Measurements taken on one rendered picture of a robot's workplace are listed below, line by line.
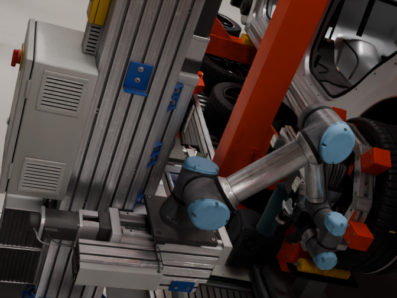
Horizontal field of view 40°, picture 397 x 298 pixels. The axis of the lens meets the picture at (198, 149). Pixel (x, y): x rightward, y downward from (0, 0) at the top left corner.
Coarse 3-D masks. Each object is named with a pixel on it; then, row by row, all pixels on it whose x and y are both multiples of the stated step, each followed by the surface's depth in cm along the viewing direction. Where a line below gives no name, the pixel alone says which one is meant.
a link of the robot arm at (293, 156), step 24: (312, 120) 162; (336, 120) 157; (288, 144) 160; (312, 144) 156; (336, 144) 155; (264, 168) 159; (288, 168) 159; (192, 192) 163; (216, 192) 159; (240, 192) 160; (192, 216) 159; (216, 216) 159
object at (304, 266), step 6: (300, 258) 238; (294, 264) 237; (300, 264) 237; (306, 264) 236; (312, 264) 237; (300, 270) 236; (306, 270) 237; (312, 270) 237; (318, 270) 238; (324, 270) 239; (330, 270) 239; (336, 270) 240; (342, 270) 241; (330, 276) 241; (336, 276) 241; (342, 276) 242; (348, 276) 242
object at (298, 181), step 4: (296, 180) 209; (300, 180) 208; (304, 180) 209; (292, 184) 211; (296, 184) 208; (300, 184) 206; (304, 184) 206; (292, 188) 210; (296, 188) 207; (300, 188) 207; (304, 188) 207; (296, 192) 208; (300, 192) 208; (304, 192) 208
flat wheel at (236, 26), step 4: (220, 16) 580; (224, 16) 583; (220, 20) 572; (224, 20) 577; (228, 20) 575; (232, 20) 579; (224, 24) 565; (228, 24) 568; (232, 24) 568; (236, 24) 569; (224, 28) 539; (228, 28) 544; (232, 28) 549; (236, 28) 554; (240, 28) 561; (228, 32) 539; (232, 32) 542; (236, 32) 547; (240, 32) 560; (236, 36) 553
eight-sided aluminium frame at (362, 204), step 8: (352, 128) 228; (360, 136) 222; (360, 144) 213; (368, 144) 216; (360, 152) 211; (360, 168) 209; (360, 176) 208; (368, 176) 210; (360, 184) 207; (368, 184) 209; (360, 192) 206; (368, 192) 208; (296, 200) 253; (352, 200) 208; (360, 200) 205; (368, 200) 207; (352, 208) 207; (360, 208) 206; (368, 208) 207; (352, 216) 208; (360, 216) 209; (344, 240) 215; (304, 248) 235; (336, 248) 215; (344, 248) 216
